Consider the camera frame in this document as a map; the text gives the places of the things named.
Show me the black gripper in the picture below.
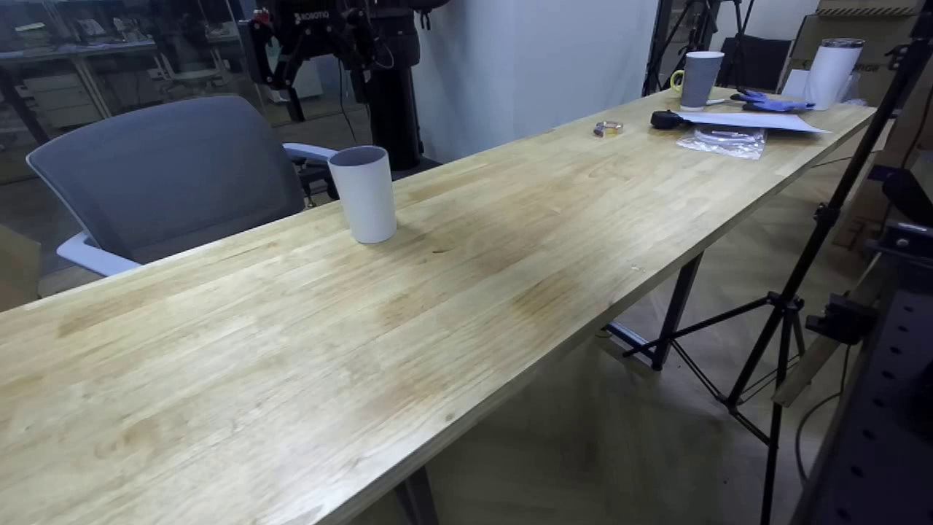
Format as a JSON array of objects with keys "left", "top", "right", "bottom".
[{"left": 245, "top": 4, "right": 330, "bottom": 127}]

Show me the white ceramic mug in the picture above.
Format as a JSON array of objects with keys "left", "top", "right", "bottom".
[{"left": 323, "top": 144, "right": 400, "bottom": 248}]

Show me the grey office chair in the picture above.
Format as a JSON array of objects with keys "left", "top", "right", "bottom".
[{"left": 24, "top": 93, "right": 343, "bottom": 281}]

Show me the background work desk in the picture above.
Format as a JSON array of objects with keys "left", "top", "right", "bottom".
[{"left": 0, "top": 36, "right": 164, "bottom": 150}]

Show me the black computer mouse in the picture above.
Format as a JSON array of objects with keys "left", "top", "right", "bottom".
[{"left": 646, "top": 108, "right": 687, "bottom": 135}]

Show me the black table leg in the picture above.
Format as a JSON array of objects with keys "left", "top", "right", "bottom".
[
  {"left": 390, "top": 464, "right": 444, "bottom": 525},
  {"left": 646, "top": 252, "right": 706, "bottom": 375}
]

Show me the clear plastic bag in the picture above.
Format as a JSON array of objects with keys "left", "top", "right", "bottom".
[{"left": 677, "top": 127, "right": 770, "bottom": 165}]

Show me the black flat screen panel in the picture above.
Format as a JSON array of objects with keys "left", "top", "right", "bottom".
[{"left": 713, "top": 36, "right": 796, "bottom": 96}]

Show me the white paper sheet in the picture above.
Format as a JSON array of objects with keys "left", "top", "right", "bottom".
[{"left": 674, "top": 106, "right": 827, "bottom": 137}]

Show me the blue cloth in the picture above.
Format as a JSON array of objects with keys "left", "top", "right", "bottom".
[{"left": 734, "top": 87, "right": 815, "bottom": 116}]

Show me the black tripod stand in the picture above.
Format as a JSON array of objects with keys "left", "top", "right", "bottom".
[{"left": 607, "top": 0, "right": 933, "bottom": 525}]

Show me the black clamp block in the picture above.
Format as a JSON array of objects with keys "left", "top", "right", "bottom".
[{"left": 802, "top": 294, "right": 884, "bottom": 351}]

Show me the black perforated breadboard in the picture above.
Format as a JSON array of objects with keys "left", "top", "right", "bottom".
[{"left": 791, "top": 220, "right": 933, "bottom": 525}]

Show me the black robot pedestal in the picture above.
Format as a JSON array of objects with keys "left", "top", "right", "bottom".
[{"left": 358, "top": 67, "right": 432, "bottom": 178}]

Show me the black metal rack frame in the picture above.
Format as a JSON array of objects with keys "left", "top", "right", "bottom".
[{"left": 642, "top": 0, "right": 761, "bottom": 99}]

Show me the thin black floor cable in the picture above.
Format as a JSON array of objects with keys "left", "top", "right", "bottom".
[{"left": 794, "top": 345, "right": 858, "bottom": 484}]

